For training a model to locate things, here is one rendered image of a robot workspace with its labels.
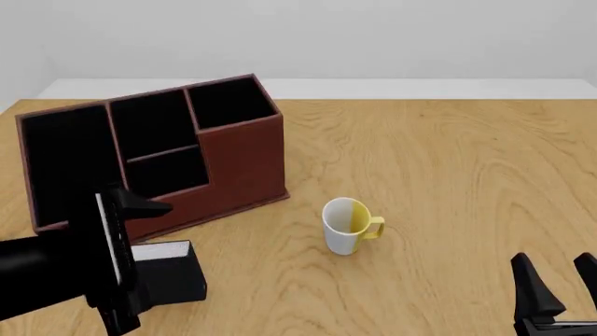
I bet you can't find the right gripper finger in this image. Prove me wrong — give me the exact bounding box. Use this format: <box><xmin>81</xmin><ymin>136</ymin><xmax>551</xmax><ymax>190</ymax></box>
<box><xmin>509</xmin><ymin>252</ymin><xmax>567</xmax><ymax>320</ymax></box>
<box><xmin>573</xmin><ymin>252</ymin><xmax>597</xmax><ymax>316</ymax></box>

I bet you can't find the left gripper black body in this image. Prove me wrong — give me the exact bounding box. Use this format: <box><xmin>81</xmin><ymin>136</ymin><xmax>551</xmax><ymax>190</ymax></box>
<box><xmin>94</xmin><ymin>188</ymin><xmax>142</xmax><ymax>336</ymax></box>

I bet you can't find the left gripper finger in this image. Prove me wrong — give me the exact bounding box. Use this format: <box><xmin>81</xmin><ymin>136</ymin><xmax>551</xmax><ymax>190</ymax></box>
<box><xmin>119</xmin><ymin>188</ymin><xmax>174</xmax><ymax>224</ymax></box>

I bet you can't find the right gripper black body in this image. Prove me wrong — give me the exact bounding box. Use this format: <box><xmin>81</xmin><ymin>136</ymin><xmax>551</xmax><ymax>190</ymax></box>
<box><xmin>512</xmin><ymin>316</ymin><xmax>597</xmax><ymax>336</ymax></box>

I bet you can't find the black book with white pages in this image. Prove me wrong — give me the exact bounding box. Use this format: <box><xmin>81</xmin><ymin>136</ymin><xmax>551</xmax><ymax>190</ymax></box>
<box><xmin>130</xmin><ymin>239</ymin><xmax>208</xmax><ymax>310</ymax></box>

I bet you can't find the red-brown desk caddy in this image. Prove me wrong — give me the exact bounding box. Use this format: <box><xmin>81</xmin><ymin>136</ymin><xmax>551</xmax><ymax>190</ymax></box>
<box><xmin>15</xmin><ymin>73</ymin><xmax>292</xmax><ymax>245</ymax></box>

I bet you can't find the white and yellow mug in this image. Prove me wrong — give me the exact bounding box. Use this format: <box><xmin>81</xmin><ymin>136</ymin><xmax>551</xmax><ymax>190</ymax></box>
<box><xmin>321</xmin><ymin>196</ymin><xmax>387</xmax><ymax>258</ymax></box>

